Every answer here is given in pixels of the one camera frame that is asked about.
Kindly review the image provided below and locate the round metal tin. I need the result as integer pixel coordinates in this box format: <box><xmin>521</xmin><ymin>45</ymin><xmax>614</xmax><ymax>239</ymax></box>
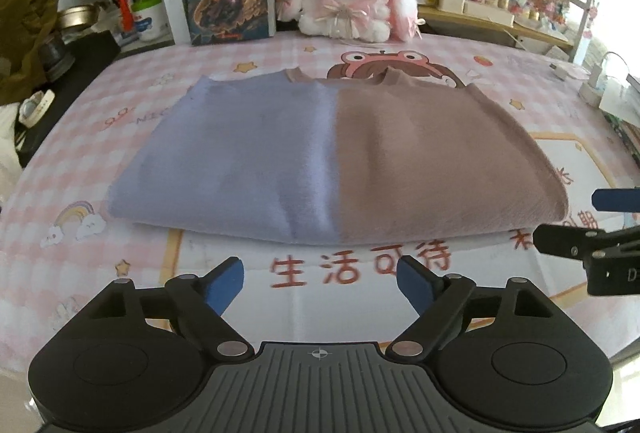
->
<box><xmin>57</xmin><ymin>4</ymin><xmax>101</xmax><ymax>31</ymax></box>

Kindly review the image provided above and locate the purple and brown sweater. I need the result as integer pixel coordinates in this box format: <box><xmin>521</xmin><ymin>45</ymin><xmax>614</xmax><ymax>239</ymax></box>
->
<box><xmin>106</xmin><ymin>68</ymin><xmax>571</xmax><ymax>248</ymax></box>

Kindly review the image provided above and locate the white shallow box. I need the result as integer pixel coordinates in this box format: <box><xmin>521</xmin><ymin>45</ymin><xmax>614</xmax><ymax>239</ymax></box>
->
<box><xmin>464</xmin><ymin>0</ymin><xmax>516</xmax><ymax>26</ymax></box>

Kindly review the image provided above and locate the white plastic tub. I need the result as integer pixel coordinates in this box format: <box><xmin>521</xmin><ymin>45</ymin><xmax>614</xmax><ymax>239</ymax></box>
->
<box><xmin>131</xmin><ymin>0</ymin><xmax>171</xmax><ymax>42</ymax></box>

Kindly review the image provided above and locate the dark round jar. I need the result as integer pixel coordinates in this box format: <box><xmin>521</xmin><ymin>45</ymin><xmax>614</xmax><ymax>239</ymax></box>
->
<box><xmin>39</xmin><ymin>38</ymin><xmax>76</xmax><ymax>81</ymax></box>

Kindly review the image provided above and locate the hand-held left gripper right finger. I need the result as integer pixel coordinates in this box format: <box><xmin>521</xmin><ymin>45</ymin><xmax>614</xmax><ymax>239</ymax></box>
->
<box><xmin>385</xmin><ymin>255</ymin><xmax>571</xmax><ymax>359</ymax></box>

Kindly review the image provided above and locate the red tassel ornament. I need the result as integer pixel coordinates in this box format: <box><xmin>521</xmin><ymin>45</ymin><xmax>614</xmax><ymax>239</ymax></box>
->
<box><xmin>112</xmin><ymin>0</ymin><xmax>135</xmax><ymax>34</ymax></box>

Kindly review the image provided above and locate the white striped cloth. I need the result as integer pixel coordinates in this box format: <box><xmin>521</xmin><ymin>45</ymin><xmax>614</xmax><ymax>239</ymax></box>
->
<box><xmin>0</xmin><ymin>103</ymin><xmax>23</xmax><ymax>204</ymax></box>

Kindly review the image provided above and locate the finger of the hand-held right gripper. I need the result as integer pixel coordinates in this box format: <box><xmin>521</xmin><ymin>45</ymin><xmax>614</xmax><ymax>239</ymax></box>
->
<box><xmin>591</xmin><ymin>187</ymin><xmax>640</xmax><ymax>212</ymax></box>
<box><xmin>532</xmin><ymin>223</ymin><xmax>640</xmax><ymax>262</ymax></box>

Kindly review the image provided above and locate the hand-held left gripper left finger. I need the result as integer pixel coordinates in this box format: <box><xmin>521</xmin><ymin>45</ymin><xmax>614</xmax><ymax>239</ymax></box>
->
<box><xmin>75</xmin><ymin>255</ymin><xmax>253</xmax><ymax>359</ymax></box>

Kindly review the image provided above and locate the black flat board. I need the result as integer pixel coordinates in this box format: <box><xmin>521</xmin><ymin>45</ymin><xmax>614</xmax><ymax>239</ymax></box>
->
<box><xmin>12</xmin><ymin>30</ymin><xmax>121</xmax><ymax>168</ymax></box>

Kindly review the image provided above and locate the white power adapter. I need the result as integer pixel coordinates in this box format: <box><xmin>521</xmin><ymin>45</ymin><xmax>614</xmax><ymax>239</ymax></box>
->
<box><xmin>579</xmin><ymin>52</ymin><xmax>628</xmax><ymax>108</ymax></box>

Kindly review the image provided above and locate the olive green bag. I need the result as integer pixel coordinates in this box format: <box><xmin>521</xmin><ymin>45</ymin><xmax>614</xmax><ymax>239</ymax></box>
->
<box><xmin>0</xmin><ymin>0</ymin><xmax>60</xmax><ymax>106</ymax></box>

